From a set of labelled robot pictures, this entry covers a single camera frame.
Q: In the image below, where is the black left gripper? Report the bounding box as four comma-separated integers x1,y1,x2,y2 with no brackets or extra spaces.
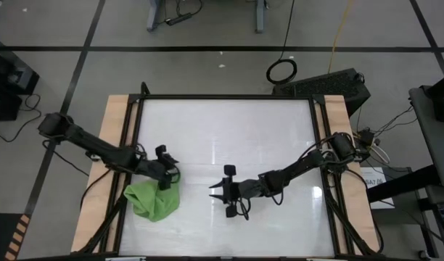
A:
136,144,181,191

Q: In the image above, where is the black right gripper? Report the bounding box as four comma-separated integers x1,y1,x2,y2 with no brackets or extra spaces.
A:
208,164,263,218

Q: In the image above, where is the green microfibre towel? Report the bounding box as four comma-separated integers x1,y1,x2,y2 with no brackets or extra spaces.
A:
123,180,181,223

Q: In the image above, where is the light wooden table board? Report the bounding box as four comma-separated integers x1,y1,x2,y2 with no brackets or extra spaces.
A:
70,94,140,254
313,94,381,254

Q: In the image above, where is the black power strip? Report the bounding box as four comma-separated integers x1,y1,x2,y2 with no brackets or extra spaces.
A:
165,12,193,27

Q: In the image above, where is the grey desk leg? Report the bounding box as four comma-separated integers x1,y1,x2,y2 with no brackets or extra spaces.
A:
254,0,269,34
146,0,165,33

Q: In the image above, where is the black perforated computer case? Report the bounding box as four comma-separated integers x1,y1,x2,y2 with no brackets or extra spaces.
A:
272,67,371,117

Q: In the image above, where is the white printed paper sheet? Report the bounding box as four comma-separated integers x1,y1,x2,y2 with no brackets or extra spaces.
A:
359,166,395,210

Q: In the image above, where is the black desk support beam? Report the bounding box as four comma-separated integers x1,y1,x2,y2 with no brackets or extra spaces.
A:
366,164,440,204

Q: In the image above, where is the black equipment stack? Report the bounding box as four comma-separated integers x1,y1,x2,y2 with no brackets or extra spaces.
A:
0,34,41,123

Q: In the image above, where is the black orange striped floor mat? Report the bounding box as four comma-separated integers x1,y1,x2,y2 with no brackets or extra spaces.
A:
0,212,31,261

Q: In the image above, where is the grey side desk top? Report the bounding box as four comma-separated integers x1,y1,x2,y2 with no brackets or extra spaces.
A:
408,85,444,191

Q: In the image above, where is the black monitor with pink screen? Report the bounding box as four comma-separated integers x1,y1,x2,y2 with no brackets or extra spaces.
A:
427,70,444,125

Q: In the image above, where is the black right gripper cable loop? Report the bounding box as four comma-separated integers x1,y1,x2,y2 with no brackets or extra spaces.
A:
238,197,252,221

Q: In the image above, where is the black aluminium table frame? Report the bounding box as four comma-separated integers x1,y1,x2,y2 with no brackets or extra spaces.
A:
76,81,385,259

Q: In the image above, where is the black cable over wooden board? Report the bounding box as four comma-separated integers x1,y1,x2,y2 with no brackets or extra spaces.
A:
79,167,114,211

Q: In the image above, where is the coiled black floor cable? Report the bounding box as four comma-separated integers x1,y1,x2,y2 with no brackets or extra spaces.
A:
266,0,298,86

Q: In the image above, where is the thin black floor cable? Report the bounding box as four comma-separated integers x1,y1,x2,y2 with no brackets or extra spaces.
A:
0,93,42,144

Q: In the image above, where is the tangled cable bundle with adapter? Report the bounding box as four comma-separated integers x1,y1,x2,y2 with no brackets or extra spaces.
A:
354,104,419,173

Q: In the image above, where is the yellow floor cable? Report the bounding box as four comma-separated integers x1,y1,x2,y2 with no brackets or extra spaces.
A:
326,0,354,75

